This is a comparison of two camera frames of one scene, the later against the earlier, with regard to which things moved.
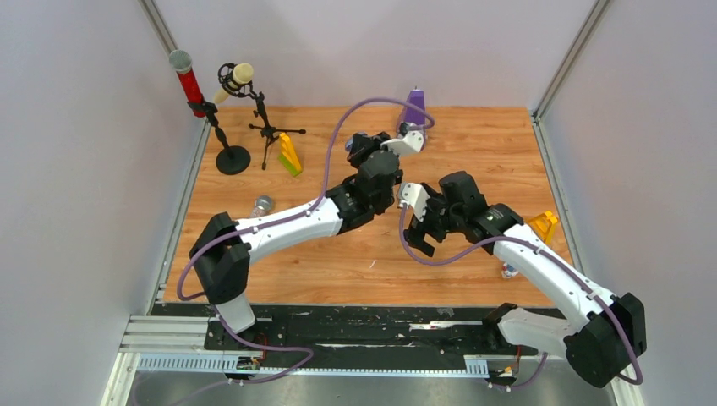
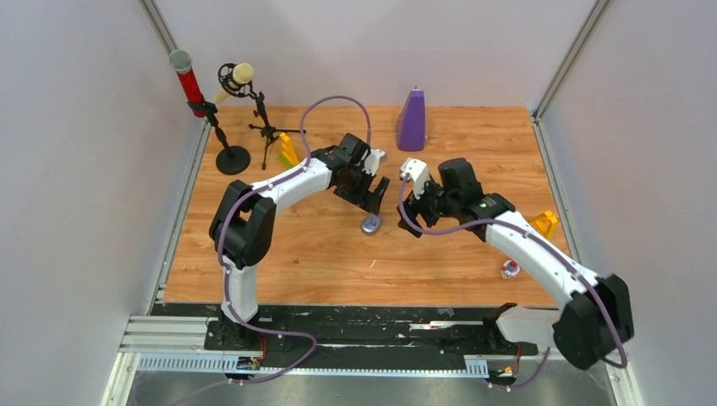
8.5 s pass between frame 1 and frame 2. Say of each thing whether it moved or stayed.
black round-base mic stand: stayed
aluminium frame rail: stayed
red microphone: stayed
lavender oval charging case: moved
